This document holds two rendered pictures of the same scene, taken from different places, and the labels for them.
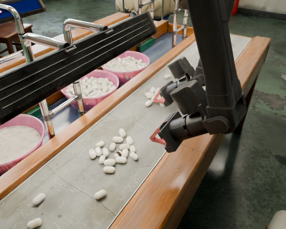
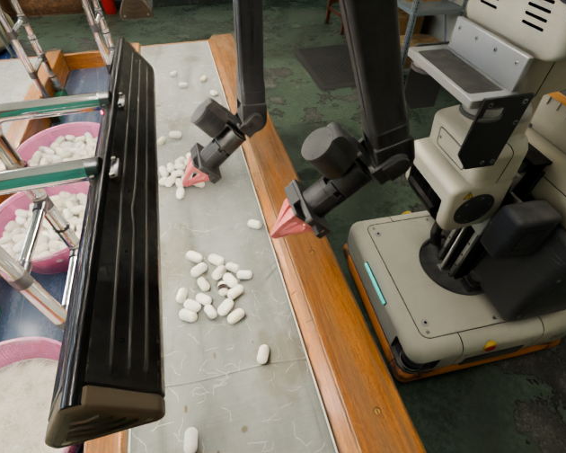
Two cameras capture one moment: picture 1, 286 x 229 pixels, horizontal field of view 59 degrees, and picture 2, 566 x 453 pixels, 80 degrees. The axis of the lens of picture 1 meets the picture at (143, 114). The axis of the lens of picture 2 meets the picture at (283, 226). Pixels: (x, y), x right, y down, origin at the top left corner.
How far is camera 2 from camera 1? 0.36 m
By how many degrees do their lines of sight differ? 36
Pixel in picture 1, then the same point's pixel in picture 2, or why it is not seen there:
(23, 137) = (24, 387)
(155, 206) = (339, 310)
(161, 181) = (312, 278)
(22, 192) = not seen: outside the picture
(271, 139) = not seen: hidden behind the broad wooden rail
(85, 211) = (268, 390)
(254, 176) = not seen: hidden behind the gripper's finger
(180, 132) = (331, 204)
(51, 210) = (223, 435)
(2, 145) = not seen: outside the picture
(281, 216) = (358, 229)
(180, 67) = (216, 115)
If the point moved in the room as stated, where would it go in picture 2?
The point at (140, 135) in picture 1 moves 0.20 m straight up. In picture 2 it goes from (217, 244) to (202, 174)
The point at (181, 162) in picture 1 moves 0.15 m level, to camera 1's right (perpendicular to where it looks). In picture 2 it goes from (307, 241) to (348, 206)
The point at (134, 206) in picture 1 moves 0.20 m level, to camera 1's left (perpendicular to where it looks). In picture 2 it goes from (321, 330) to (235, 423)
